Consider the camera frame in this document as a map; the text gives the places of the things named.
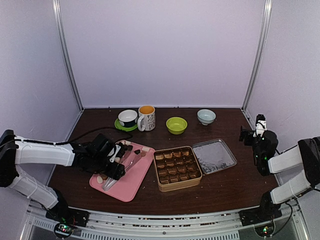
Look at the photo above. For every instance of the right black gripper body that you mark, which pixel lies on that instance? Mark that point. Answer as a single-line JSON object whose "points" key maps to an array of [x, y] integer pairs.
{"points": [[249, 133]]}

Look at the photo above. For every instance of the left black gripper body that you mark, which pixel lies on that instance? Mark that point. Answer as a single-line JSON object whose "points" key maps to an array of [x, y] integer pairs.
{"points": [[114, 173]]}

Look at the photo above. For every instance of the white metal tongs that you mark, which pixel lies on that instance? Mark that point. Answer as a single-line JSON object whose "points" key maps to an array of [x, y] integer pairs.
{"points": [[110, 182]]}

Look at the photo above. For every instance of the bear print tin lid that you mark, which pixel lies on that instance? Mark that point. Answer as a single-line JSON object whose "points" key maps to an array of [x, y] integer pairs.
{"points": [[214, 156]]}

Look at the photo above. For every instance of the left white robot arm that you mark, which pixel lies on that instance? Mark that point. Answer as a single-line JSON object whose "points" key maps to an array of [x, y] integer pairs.
{"points": [[97, 156]]}

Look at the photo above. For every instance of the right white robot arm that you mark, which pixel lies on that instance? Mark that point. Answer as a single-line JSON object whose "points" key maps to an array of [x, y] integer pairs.
{"points": [[264, 144]]}

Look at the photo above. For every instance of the brown chocolate on tray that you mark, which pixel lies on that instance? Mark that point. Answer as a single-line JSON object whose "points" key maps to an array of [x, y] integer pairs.
{"points": [[104, 177]]}

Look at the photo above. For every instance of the white chocolate on tray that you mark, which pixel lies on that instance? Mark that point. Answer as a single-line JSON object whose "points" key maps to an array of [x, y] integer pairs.
{"points": [[99, 179]]}

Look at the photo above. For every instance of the dark heart chocolate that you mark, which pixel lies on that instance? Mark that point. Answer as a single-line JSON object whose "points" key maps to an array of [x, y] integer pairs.
{"points": [[137, 151]]}

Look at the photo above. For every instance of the white cube chocolate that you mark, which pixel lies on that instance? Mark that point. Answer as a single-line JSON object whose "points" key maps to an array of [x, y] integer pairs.
{"points": [[145, 149]]}

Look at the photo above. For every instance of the gold chocolate tin box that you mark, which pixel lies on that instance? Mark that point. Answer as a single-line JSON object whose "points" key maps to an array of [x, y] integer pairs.
{"points": [[176, 168]]}

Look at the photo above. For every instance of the pink plastic tray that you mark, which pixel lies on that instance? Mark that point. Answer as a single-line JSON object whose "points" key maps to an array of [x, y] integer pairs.
{"points": [[126, 188]]}

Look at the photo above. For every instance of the pale blue ceramic bowl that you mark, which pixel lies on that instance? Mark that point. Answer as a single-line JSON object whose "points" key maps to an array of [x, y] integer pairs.
{"points": [[206, 116]]}

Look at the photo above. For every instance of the green saucer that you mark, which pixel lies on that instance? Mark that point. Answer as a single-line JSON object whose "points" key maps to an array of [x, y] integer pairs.
{"points": [[123, 128]]}

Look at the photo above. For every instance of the white dark blue bowl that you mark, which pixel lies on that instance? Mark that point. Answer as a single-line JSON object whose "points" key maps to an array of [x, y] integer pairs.
{"points": [[128, 118]]}

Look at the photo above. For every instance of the white patterned mug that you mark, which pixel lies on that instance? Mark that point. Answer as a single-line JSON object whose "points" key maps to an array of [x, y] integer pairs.
{"points": [[146, 118]]}

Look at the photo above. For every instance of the lime green bowl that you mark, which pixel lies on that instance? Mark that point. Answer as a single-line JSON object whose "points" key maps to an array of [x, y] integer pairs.
{"points": [[176, 125]]}

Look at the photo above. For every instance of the left circuit board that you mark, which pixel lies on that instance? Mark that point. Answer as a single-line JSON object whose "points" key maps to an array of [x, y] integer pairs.
{"points": [[63, 231]]}

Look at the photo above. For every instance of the circuit board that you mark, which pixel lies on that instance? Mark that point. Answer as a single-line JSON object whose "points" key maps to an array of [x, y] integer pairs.
{"points": [[265, 230], [63, 231]]}

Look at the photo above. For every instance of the right circuit board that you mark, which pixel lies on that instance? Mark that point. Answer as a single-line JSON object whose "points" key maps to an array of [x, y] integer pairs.
{"points": [[265, 230]]}

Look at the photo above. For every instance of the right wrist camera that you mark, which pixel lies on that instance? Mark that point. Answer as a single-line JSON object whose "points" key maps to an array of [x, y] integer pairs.
{"points": [[260, 125]]}

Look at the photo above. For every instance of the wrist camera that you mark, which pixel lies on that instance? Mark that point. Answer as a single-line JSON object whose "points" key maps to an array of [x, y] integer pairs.
{"points": [[260, 125], [117, 152]]}

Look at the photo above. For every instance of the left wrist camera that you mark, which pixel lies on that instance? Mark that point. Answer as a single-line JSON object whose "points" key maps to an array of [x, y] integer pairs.
{"points": [[117, 152]]}

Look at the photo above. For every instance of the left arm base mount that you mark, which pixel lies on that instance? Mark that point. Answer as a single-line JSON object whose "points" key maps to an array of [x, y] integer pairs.
{"points": [[72, 217]]}

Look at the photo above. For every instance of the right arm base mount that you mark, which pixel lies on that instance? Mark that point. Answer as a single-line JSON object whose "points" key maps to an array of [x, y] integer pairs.
{"points": [[258, 215]]}

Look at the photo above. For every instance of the front aluminium rail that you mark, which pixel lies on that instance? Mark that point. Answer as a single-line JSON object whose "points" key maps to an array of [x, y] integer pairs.
{"points": [[224, 225]]}

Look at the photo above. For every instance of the right aluminium frame post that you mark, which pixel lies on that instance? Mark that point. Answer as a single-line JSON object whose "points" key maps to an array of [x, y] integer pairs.
{"points": [[264, 30]]}

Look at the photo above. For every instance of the aluminium frame post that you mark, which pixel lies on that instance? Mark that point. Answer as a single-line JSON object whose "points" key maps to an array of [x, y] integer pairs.
{"points": [[264, 30], [65, 53]]}

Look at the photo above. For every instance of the left aluminium frame post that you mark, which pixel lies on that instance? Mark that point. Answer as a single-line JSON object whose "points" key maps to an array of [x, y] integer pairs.
{"points": [[65, 53]]}

